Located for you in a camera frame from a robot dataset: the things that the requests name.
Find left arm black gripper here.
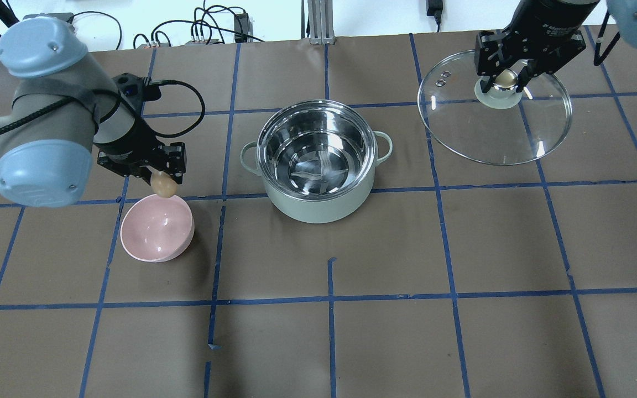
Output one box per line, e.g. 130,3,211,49
96,141,187,185

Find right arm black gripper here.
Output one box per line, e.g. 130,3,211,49
474,29,587,94

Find brown egg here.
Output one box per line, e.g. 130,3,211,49
149,171,179,198

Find glass pot lid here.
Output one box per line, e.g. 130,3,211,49
417,50,573,166

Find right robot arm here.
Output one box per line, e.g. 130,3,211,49
474,1,637,94

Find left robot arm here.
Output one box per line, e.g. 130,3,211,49
0,15,186,207

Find light green steel pot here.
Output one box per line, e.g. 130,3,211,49
239,99,394,224

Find pink bowl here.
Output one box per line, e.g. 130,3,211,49
119,194,195,263

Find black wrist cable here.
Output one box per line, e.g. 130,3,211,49
144,79,206,140

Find aluminium frame post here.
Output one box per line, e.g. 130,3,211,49
306,0,336,45

